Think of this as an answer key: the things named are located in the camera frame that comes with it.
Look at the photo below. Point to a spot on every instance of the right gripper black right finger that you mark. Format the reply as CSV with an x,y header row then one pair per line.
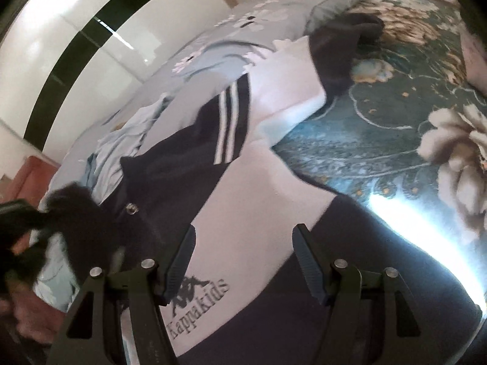
x,y
397,332

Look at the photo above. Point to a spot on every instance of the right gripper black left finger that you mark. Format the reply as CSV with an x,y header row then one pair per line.
x,y
91,333

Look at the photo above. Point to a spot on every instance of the navy and white kids jacket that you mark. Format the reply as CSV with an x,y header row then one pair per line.
x,y
284,324

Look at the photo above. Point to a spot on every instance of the light blue small garment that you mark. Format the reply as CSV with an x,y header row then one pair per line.
x,y
103,170

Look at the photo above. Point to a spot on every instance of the teal floral bed blanket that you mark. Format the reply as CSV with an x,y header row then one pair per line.
x,y
366,144

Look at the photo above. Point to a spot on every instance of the light blue floral quilt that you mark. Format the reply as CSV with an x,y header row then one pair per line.
x,y
233,93

